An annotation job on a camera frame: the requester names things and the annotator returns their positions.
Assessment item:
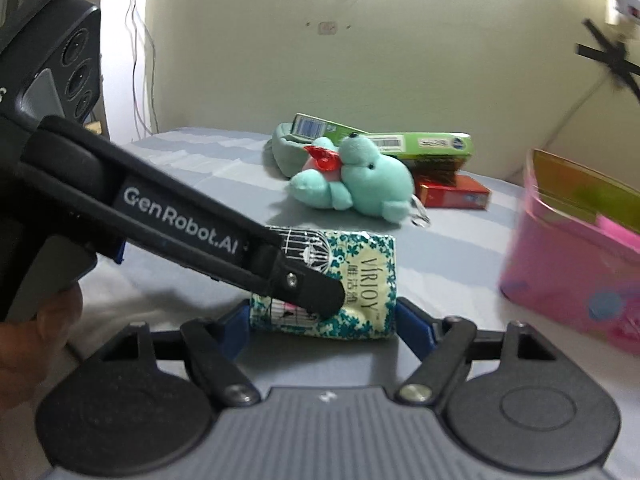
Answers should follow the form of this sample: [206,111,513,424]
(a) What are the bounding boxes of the pink tin box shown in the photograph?
[499,148,640,357]

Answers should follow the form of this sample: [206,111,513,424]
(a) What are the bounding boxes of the floral tissue pack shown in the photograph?
[249,226,399,342]

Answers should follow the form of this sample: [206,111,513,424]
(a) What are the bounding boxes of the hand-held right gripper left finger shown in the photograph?
[101,300,262,409]

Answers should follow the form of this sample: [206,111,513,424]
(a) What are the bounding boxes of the teal plush toy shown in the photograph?
[289,132,432,228]

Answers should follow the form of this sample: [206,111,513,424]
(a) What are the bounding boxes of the grey striped bed sheet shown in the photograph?
[50,126,640,480]

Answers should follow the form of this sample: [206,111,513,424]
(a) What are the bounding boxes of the black tape cross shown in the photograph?
[575,19,640,102]

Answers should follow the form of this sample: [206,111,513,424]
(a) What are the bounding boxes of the red and gold box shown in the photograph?
[416,175,492,210]

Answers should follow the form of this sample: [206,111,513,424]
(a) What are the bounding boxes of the long green box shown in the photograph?
[362,132,474,160]

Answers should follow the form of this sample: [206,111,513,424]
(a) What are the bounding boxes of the grey wall cable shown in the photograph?
[541,76,609,162]

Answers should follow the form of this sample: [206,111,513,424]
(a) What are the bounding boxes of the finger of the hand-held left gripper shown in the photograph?
[220,227,347,322]

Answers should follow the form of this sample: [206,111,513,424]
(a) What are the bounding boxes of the dark patterned box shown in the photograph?
[397,155,470,187]

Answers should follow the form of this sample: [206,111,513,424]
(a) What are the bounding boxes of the person's left hand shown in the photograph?
[0,285,90,411]

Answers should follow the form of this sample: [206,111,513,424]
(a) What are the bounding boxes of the thin hanging cables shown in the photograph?
[122,0,162,142]

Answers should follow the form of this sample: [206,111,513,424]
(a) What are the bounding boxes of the grey-green plush slipper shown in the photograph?
[269,122,313,181]

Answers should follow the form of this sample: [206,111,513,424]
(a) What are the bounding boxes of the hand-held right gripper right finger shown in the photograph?
[396,298,557,407]

